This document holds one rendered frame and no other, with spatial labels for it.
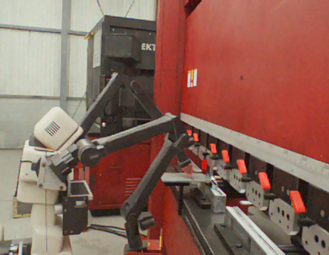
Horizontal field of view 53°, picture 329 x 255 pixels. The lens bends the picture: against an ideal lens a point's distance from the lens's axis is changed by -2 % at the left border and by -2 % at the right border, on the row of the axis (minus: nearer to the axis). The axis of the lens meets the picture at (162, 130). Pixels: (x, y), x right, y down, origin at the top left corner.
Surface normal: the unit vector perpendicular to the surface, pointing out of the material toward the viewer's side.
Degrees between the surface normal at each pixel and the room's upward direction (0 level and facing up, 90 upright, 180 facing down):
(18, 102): 90
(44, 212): 90
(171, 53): 90
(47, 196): 90
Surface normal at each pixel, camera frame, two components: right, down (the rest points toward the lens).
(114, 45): -0.11, 0.10
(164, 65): 0.11, 0.11
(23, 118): 0.34, 0.11
